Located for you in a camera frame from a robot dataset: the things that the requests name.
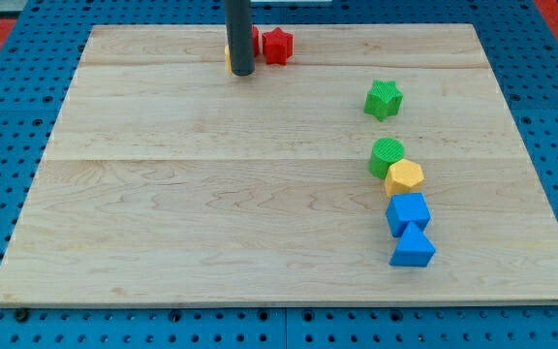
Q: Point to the red star block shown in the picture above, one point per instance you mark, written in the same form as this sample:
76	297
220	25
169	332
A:
278	46

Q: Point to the light wooden board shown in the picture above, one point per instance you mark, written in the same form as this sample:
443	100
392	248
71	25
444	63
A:
166	182

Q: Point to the yellow heart block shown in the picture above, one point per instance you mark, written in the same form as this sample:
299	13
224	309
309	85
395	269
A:
228	62

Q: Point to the red block behind rod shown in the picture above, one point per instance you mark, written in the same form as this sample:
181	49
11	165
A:
256	40

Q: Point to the blue triangle block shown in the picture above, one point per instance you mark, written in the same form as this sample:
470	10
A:
414	248

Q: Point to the blue cube block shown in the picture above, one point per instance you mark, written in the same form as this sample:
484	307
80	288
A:
407	208

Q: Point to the green star block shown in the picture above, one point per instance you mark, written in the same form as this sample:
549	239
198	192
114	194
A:
383	99

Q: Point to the yellow hexagon block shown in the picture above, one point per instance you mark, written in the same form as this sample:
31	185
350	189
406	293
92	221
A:
404	176

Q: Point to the green cylinder block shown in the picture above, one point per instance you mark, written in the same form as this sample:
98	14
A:
385	152

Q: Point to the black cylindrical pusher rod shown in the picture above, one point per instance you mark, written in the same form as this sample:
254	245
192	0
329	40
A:
238	20

